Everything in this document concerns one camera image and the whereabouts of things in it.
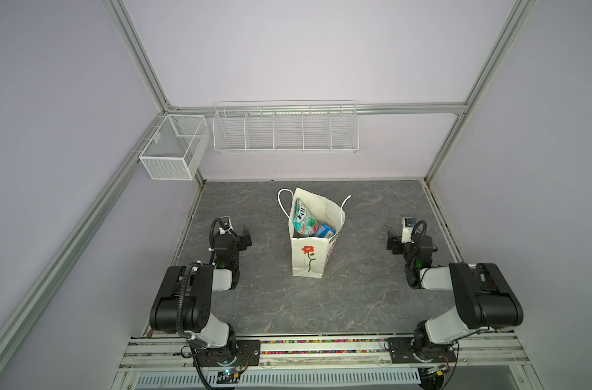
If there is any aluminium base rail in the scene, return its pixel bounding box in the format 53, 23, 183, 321
112, 332, 543, 389

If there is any white mesh box basket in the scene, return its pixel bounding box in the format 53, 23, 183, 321
140, 115, 211, 181

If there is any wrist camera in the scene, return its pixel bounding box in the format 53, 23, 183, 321
219, 216, 237, 237
401, 217, 418, 244

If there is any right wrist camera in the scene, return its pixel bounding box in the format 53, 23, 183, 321
401, 217, 418, 244

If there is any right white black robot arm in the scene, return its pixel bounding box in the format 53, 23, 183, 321
386, 218, 524, 362

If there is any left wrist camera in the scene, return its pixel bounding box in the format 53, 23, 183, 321
219, 216, 237, 237

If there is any blue m&m's candy packet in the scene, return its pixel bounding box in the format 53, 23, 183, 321
314, 223, 336, 239

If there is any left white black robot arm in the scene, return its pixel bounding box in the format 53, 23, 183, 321
149, 216, 252, 366

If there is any white flower paper bag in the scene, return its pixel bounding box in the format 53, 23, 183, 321
277, 188, 350, 279

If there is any white wire shelf basket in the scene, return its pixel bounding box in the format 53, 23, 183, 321
213, 100, 360, 154

